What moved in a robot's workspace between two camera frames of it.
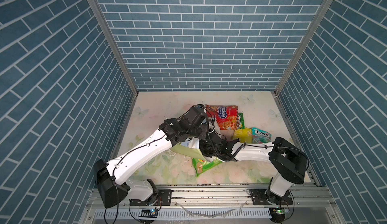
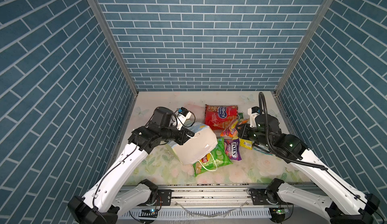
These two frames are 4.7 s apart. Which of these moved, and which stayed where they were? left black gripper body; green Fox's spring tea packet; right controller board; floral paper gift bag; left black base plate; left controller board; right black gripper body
Moved: floral paper gift bag; left black gripper body; right black gripper body
Stayed: left controller board; left black base plate; green Fox's spring tea packet; right controller board
